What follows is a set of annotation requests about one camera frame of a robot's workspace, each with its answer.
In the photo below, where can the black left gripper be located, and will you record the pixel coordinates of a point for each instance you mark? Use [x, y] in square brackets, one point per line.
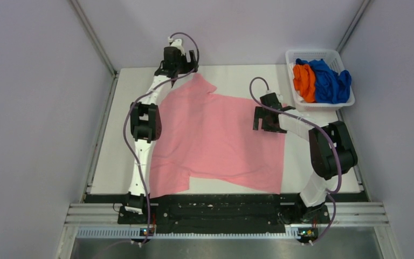
[186, 65]

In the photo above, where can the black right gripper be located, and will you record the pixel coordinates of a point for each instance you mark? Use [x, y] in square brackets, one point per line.
[260, 114]

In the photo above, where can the pink t shirt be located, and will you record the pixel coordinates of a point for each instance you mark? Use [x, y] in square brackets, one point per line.
[210, 136]

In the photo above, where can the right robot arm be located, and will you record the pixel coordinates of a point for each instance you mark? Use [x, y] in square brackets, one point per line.
[332, 152]

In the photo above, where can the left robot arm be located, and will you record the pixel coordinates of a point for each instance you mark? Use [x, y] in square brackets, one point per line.
[143, 126]

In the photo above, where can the orange t shirt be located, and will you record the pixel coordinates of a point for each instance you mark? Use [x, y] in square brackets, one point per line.
[304, 82]

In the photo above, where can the blue t shirt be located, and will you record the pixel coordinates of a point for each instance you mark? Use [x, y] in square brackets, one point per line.
[331, 87]

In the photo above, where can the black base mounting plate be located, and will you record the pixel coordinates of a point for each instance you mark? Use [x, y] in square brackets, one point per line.
[218, 213]

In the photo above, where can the left aluminium corner post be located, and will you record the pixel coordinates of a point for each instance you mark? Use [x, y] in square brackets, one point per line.
[91, 35]

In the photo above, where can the aluminium corner post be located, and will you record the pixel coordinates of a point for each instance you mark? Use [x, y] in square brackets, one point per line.
[91, 35]
[353, 24]

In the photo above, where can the aluminium frame rail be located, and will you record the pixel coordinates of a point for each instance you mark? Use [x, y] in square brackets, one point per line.
[360, 214]

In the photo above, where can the right aluminium corner post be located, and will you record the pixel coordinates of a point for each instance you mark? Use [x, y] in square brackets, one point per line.
[353, 24]

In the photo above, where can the white slotted cable duct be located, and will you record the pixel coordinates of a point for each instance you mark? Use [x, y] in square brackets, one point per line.
[140, 233]

